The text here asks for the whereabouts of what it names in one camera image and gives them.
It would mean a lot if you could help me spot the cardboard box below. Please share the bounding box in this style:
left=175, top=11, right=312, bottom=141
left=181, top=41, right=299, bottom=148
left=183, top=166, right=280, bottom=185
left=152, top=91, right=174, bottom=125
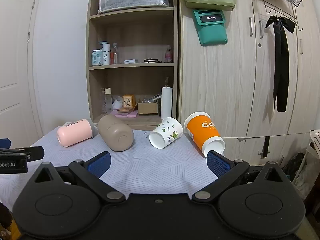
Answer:
left=138, top=102, right=159, bottom=116

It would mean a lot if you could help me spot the black wire hook rack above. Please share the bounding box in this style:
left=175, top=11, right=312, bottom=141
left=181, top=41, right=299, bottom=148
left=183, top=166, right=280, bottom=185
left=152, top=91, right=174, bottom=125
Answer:
left=260, top=0, right=304, bottom=32

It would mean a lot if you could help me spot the clear bottle with beige cap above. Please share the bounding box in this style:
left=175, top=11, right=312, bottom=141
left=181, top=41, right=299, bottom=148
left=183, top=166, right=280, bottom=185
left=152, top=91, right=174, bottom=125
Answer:
left=101, top=88, right=113, bottom=116

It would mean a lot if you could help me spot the wooden box with floral print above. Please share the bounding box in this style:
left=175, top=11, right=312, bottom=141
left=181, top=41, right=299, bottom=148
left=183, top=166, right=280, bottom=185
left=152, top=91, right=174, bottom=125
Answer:
left=122, top=94, right=136, bottom=109

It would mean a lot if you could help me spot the pink insulated cup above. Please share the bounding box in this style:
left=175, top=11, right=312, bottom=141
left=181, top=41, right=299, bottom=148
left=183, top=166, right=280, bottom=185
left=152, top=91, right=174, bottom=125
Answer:
left=57, top=119, right=98, bottom=147

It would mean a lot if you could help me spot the wooden open shelf unit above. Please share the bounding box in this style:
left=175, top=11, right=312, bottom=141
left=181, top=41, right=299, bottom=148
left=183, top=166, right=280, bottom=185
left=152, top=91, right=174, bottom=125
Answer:
left=85, top=0, right=179, bottom=131

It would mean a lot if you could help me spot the dark bag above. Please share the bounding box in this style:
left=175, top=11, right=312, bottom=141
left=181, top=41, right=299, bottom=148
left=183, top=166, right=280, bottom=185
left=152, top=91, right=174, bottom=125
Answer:
left=284, top=152, right=306, bottom=179

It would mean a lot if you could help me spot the white patterned tablecloth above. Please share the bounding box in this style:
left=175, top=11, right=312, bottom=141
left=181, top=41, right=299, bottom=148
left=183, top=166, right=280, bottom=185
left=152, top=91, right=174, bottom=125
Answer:
left=0, top=124, right=221, bottom=213

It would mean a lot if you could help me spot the wooden wardrobe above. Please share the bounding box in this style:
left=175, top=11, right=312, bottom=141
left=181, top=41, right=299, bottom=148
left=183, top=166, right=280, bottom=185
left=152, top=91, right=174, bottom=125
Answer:
left=177, top=0, right=316, bottom=166

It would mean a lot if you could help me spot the taupe insulated cup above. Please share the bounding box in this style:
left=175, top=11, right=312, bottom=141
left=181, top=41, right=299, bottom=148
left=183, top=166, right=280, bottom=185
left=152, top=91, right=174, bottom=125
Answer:
left=97, top=114, right=135, bottom=152

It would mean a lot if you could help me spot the white door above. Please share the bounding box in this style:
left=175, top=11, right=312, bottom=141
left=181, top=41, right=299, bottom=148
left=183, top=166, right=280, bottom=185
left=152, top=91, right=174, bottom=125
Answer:
left=0, top=0, right=43, bottom=144

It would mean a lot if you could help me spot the white mug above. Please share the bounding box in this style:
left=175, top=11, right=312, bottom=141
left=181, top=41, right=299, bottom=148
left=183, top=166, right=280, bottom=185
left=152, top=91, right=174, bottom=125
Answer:
left=112, top=97, right=124, bottom=110

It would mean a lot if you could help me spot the white floral paper cup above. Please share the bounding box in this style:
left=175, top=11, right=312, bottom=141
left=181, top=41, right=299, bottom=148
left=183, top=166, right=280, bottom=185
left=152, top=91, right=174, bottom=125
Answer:
left=149, top=117, right=184, bottom=150

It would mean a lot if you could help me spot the white pump bottle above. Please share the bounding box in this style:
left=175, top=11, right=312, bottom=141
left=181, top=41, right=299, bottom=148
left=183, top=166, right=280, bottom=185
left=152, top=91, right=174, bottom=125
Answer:
left=98, top=41, right=111, bottom=66

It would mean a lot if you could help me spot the orange paper cup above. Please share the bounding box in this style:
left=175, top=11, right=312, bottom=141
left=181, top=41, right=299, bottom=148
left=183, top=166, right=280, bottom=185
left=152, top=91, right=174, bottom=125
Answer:
left=184, top=112, right=226, bottom=158

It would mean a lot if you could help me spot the paper towel roll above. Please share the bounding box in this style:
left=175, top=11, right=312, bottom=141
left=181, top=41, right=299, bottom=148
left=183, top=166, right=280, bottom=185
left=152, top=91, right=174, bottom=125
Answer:
left=161, top=77, right=173, bottom=119

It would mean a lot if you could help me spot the black ribbon bow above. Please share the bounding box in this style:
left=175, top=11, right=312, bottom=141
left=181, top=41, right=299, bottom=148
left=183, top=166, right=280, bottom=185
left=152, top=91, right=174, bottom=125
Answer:
left=265, top=15, right=296, bottom=113

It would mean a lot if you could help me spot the teal labelled white jar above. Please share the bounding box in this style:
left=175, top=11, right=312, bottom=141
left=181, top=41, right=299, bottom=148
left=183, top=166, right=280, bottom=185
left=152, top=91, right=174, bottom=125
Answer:
left=92, top=50, right=104, bottom=66

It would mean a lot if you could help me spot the pink book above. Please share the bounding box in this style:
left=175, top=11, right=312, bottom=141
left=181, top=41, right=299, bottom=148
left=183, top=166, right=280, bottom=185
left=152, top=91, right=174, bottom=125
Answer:
left=113, top=110, right=139, bottom=118

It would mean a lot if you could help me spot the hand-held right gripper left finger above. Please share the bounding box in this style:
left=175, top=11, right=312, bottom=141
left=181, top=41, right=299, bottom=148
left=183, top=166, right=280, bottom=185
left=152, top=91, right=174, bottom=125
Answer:
left=32, top=151, right=125, bottom=203

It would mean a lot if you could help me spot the white rack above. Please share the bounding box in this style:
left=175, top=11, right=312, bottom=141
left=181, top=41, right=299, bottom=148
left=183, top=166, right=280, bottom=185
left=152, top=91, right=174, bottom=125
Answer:
left=292, top=129, right=320, bottom=202

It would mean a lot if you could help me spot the clear bottle with orange liquid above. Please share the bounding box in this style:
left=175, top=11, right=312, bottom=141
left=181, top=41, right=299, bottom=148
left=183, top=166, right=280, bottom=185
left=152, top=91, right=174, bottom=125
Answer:
left=111, top=43, right=119, bottom=65

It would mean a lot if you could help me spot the teal pouch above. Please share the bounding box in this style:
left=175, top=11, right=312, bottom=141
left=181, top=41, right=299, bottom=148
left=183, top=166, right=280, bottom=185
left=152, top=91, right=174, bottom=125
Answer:
left=192, top=9, right=229, bottom=47

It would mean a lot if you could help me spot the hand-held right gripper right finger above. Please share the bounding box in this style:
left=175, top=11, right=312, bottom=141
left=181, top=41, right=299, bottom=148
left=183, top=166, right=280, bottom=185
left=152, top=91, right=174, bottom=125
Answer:
left=192, top=151, right=288, bottom=202

